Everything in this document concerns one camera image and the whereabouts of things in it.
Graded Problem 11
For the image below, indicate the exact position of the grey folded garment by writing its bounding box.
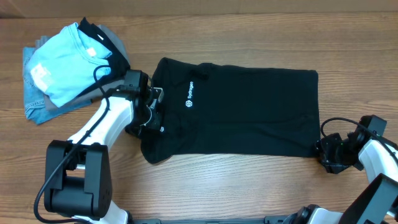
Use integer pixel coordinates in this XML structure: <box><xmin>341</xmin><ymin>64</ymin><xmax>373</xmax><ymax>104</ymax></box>
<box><xmin>35</xmin><ymin>25</ymin><xmax>130</xmax><ymax>111</ymax></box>

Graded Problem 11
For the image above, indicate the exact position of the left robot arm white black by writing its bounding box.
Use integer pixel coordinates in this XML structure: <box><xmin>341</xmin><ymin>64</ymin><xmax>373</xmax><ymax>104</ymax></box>
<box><xmin>36</xmin><ymin>86</ymin><xmax>164</xmax><ymax>223</ymax></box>

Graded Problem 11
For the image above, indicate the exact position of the black polo shirt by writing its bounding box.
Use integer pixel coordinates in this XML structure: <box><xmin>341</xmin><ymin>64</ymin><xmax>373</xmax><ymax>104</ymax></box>
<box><xmin>126</xmin><ymin>58</ymin><xmax>320</xmax><ymax>164</ymax></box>

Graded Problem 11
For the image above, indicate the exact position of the black folded garment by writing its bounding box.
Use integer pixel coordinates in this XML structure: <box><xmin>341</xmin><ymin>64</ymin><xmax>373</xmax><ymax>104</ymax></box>
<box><xmin>78</xmin><ymin>17</ymin><xmax>131</xmax><ymax>86</ymax></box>

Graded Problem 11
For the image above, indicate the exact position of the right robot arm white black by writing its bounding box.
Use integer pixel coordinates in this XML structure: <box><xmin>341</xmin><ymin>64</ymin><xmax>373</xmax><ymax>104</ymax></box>
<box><xmin>284</xmin><ymin>115</ymin><xmax>397</xmax><ymax>224</ymax></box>

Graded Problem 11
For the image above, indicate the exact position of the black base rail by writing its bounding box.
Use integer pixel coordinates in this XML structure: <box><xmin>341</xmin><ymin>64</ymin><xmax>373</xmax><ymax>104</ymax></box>
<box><xmin>132</xmin><ymin>214</ymin><xmax>296</xmax><ymax>224</ymax></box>

